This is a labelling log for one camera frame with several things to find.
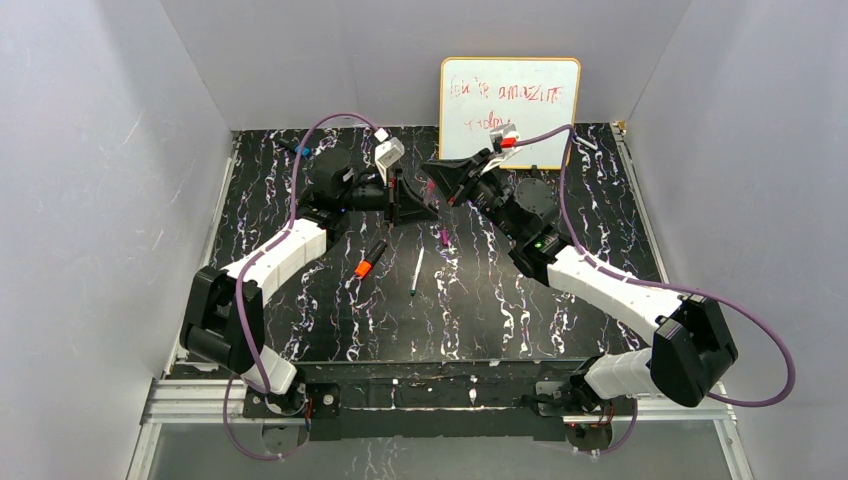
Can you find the small white pen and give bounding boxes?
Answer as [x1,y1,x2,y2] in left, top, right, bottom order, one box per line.
[574,136,599,151]

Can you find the blue black marker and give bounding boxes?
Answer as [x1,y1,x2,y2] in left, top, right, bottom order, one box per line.
[278,140,312,158]

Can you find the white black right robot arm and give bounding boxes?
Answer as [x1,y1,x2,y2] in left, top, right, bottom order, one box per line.
[422,150,738,411]

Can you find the orange framed whiteboard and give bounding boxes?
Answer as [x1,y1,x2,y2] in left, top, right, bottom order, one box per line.
[438,57,582,159]

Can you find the pink white pen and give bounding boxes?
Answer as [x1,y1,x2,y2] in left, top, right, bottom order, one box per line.
[423,181,436,206]

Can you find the white green pen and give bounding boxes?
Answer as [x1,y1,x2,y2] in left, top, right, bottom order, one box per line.
[409,247,425,297]

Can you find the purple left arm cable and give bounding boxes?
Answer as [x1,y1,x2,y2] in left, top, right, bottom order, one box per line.
[220,112,379,463]

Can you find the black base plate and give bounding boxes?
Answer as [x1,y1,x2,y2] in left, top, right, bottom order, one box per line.
[243,360,635,449]

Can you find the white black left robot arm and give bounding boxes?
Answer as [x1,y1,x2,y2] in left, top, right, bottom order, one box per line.
[179,138,438,395]

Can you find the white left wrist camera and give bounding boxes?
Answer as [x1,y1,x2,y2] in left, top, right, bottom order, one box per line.
[374,128,405,185]

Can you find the black orange highlighter pen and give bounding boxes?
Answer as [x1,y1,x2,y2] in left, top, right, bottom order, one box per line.
[354,239,387,279]

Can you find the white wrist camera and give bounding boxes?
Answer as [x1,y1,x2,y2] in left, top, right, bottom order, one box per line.
[483,123,520,173]
[374,128,405,185]

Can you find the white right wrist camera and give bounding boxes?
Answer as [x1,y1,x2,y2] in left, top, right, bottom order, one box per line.
[483,123,520,173]

